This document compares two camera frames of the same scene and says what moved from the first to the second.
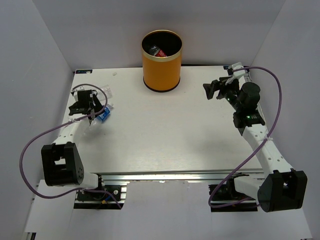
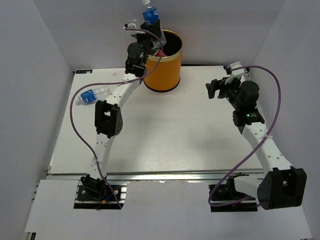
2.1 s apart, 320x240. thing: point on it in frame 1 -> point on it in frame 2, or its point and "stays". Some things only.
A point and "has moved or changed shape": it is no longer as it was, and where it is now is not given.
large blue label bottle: [98, 120] has moved or changed shape
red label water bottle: [161, 53] stays
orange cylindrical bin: [162, 73] stays
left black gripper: [98, 106] -> [154, 27]
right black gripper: [210, 88] stays
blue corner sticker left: [83, 71] stays
